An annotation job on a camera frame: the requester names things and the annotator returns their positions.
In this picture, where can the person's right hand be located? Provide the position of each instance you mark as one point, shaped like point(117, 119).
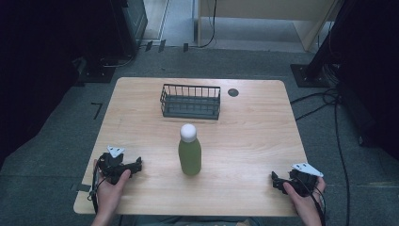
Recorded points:
point(302, 202)

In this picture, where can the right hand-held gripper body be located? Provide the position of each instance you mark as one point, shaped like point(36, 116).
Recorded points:
point(303, 182)

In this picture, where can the light wooden cabinet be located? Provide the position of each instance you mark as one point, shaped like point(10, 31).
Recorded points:
point(266, 8)

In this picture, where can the person's left hand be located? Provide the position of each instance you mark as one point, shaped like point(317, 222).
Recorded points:
point(109, 194)

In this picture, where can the dark round table grommet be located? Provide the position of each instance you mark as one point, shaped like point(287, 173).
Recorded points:
point(233, 92)

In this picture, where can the green bottle with white cap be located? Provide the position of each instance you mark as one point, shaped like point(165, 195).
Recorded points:
point(189, 153)

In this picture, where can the black stand with base plate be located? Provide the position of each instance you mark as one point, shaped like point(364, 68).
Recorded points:
point(313, 73)

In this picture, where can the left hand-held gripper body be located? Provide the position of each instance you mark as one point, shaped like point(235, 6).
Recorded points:
point(109, 164)

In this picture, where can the dark stand base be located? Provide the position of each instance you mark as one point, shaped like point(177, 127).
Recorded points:
point(97, 73)

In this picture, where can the black equipment cabinet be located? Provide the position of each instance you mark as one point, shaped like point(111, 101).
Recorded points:
point(131, 22)

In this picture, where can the black curtain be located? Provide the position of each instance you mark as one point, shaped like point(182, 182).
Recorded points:
point(34, 62)

